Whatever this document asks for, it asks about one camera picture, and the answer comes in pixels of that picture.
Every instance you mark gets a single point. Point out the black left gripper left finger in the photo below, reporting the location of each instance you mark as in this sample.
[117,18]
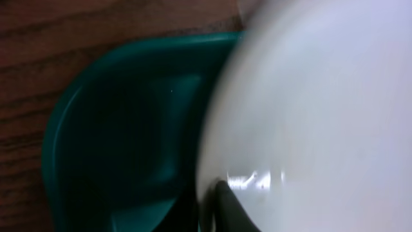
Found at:
[183,216]

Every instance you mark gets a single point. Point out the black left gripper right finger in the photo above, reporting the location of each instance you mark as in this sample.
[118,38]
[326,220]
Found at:
[228,212]

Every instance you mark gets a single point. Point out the teal plastic serving tray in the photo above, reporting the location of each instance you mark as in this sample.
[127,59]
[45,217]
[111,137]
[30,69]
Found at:
[121,144]

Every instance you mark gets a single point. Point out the white plate with blue rim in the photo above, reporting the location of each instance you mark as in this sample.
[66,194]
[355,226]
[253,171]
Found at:
[310,123]

